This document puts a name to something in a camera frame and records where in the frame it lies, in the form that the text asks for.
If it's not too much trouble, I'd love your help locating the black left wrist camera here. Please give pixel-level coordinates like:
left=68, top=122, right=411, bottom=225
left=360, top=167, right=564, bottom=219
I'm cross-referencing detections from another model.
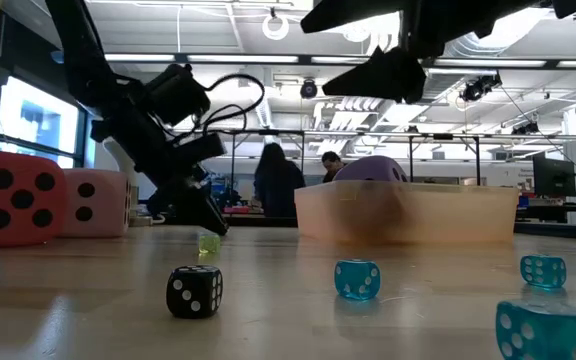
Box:
left=140, top=63, right=212, bottom=127

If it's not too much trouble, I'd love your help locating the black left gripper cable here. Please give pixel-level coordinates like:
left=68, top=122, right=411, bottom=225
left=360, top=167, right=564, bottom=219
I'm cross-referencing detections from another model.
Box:
left=167, top=73, right=267, bottom=146

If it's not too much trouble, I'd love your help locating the large pink foam die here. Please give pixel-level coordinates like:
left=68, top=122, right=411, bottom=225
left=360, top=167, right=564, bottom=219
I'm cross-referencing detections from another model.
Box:
left=60, top=167, right=133, bottom=239

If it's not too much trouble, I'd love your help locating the black background workbench frame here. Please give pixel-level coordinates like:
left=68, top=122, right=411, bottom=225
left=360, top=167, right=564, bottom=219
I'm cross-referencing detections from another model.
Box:
left=167, top=127, right=576, bottom=191

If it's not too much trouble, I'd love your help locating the black computer monitor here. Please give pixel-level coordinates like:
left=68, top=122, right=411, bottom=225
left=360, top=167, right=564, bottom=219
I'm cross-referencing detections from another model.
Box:
left=532, top=155, right=576, bottom=199

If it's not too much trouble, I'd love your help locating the large red foam die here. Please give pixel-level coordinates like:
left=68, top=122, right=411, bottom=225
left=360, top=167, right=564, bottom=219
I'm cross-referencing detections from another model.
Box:
left=0, top=148, right=68, bottom=250

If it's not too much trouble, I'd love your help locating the white round ceiling lamp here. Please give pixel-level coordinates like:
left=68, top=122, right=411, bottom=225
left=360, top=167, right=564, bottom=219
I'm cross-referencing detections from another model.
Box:
left=261, top=12, right=291, bottom=42

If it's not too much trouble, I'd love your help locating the person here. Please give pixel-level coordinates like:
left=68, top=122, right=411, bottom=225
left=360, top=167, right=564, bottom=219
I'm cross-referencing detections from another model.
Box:
left=320, top=150, right=348, bottom=184
left=252, top=142, right=307, bottom=219

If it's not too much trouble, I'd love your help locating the black overhead gantry bar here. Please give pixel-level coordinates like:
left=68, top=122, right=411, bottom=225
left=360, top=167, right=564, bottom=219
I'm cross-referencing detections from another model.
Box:
left=102, top=51, right=576, bottom=71

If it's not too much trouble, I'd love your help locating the small yellow-green translucent die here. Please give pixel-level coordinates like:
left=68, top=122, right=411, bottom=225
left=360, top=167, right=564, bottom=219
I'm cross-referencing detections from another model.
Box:
left=197, top=232, right=222, bottom=255

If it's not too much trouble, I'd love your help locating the large purple foam die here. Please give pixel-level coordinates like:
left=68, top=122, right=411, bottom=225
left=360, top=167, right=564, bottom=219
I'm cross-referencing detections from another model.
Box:
left=332, top=154, right=410, bottom=184

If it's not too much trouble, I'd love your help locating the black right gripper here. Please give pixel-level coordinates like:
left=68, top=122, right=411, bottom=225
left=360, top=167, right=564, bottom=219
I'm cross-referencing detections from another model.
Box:
left=300, top=0, right=555, bottom=105

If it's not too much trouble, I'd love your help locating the black overhead camera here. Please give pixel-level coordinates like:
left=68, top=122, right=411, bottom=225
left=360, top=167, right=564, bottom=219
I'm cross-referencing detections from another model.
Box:
left=299, top=78, right=319, bottom=100

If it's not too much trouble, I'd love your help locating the large glass window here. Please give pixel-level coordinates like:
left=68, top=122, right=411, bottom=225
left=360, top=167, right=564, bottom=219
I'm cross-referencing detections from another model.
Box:
left=0, top=74, right=88, bottom=169

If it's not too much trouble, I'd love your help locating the small black die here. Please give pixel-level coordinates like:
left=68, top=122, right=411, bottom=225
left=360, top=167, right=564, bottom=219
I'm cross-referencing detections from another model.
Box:
left=165, top=264, right=225, bottom=320

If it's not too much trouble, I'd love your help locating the orange translucent plastic bin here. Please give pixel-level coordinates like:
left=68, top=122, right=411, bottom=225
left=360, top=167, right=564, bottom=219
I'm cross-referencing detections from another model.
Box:
left=293, top=180, right=521, bottom=246

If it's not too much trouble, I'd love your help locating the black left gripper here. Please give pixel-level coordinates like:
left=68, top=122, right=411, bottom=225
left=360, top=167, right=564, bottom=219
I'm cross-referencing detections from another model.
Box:
left=90, top=106, right=231, bottom=238

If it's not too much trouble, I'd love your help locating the black ceiling-mounted camera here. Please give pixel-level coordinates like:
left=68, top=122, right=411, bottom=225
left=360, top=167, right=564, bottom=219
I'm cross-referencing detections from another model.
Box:
left=459, top=72, right=503, bottom=104

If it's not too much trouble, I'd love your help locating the small blue translucent die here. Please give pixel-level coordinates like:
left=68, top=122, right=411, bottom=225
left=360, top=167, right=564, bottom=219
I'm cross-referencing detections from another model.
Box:
left=494, top=299, right=576, bottom=360
left=333, top=258, right=383, bottom=302
left=519, top=253, right=568, bottom=290

